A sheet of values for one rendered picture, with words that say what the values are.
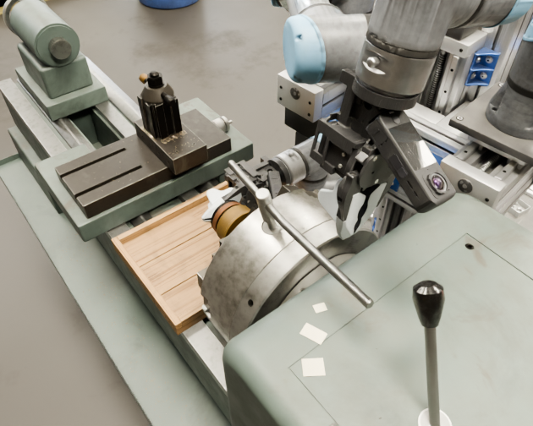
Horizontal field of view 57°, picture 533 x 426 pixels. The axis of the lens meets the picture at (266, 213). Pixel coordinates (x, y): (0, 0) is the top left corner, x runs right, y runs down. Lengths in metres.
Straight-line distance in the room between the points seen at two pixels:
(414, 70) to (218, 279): 0.45
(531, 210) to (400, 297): 1.87
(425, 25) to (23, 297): 2.14
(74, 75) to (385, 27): 1.34
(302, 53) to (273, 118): 2.24
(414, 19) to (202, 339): 0.79
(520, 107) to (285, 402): 0.80
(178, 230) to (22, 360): 1.16
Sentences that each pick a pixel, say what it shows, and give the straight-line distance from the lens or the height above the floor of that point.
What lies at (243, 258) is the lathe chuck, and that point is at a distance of 0.77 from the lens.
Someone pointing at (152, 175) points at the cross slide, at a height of 0.97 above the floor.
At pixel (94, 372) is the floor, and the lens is 2.11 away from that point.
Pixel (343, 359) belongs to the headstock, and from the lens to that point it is 0.62.
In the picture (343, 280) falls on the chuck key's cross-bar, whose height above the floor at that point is 1.33.
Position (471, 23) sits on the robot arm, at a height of 1.58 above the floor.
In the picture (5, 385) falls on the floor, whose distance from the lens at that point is 2.21.
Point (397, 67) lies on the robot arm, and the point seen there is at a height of 1.56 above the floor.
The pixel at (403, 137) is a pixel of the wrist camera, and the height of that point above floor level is 1.48.
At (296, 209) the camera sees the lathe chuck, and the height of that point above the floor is 1.24.
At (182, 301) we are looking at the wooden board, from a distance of 1.12.
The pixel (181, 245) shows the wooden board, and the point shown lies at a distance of 1.22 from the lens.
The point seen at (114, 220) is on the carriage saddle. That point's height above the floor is 0.89.
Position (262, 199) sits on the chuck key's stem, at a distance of 0.70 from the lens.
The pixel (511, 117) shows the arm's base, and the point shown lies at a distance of 1.16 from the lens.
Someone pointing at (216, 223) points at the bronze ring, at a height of 1.09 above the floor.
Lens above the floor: 1.81
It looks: 46 degrees down
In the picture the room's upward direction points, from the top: straight up
